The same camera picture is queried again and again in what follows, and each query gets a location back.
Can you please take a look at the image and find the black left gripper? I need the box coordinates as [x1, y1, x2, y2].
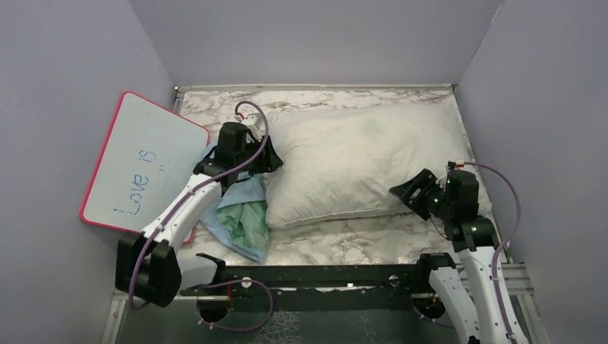
[235, 135, 282, 173]

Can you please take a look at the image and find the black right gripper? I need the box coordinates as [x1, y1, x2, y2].
[390, 168, 455, 221]

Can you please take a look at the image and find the light blue pillowcase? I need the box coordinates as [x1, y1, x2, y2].
[199, 142, 271, 264]

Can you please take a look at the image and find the green patterned pillowcase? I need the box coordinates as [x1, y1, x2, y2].
[216, 173, 271, 252]

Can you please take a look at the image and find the white pillow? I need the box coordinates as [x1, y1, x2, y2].
[266, 103, 473, 229]

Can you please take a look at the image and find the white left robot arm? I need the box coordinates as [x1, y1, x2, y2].
[115, 115, 282, 310]

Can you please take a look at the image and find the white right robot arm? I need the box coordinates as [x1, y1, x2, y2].
[389, 162, 528, 343]

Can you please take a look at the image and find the pink framed whiteboard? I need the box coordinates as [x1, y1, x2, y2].
[80, 92, 211, 231]

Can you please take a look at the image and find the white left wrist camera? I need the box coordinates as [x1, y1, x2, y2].
[234, 113, 265, 140]

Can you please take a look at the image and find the aluminium table edge frame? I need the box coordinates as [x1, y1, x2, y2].
[174, 84, 454, 102]

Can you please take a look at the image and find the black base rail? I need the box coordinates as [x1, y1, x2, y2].
[179, 264, 445, 317]

